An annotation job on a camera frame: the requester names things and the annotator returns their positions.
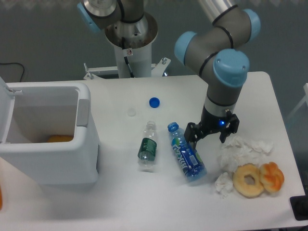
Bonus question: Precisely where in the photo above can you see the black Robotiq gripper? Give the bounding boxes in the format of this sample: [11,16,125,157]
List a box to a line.
[184,105,240,149]

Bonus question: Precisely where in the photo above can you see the blue plastic drink bottle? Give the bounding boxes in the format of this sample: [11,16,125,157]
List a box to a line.
[167,122,207,181]

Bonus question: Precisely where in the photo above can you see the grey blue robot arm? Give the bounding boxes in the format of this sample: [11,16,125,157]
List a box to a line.
[77,0,261,147]

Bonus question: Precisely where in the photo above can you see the blue bottle cap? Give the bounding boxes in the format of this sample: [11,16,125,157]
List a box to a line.
[149,97,160,108]

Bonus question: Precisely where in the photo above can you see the clear bottle green label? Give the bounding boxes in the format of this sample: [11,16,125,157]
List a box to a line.
[137,121,157,173]

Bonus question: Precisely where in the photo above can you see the large crumpled white tissue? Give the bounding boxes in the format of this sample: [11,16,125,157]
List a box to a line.
[218,136,274,173]

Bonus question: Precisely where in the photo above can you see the small crumpled white tissue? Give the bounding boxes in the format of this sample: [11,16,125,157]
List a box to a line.
[215,172,233,198]

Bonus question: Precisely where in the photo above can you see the orange twisted bread roll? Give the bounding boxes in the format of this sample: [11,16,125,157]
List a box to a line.
[259,162,284,193]

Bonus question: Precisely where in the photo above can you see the black device at edge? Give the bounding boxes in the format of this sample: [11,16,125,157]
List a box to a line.
[290,195,308,221]

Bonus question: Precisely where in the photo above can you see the orange bread inside bin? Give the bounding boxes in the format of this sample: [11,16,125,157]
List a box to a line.
[47,135,74,142]

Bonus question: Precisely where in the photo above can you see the white open trash bin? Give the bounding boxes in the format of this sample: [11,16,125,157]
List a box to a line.
[0,81,100,184]

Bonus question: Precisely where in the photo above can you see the orange object left edge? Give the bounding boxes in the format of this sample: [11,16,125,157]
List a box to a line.
[0,187,3,210]

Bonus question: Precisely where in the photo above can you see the plain ring donut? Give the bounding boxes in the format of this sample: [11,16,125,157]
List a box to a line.
[232,164,264,198]

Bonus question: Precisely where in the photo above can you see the white metal base frame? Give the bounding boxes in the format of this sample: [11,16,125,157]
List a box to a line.
[83,57,171,79]

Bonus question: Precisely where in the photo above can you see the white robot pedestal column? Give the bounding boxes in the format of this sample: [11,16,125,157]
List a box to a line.
[105,12,158,78]

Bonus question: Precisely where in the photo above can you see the black cable on pedestal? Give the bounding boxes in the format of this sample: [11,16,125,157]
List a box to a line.
[120,37,135,78]

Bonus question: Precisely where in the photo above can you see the black floor cable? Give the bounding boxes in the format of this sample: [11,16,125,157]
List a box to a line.
[0,62,26,82]

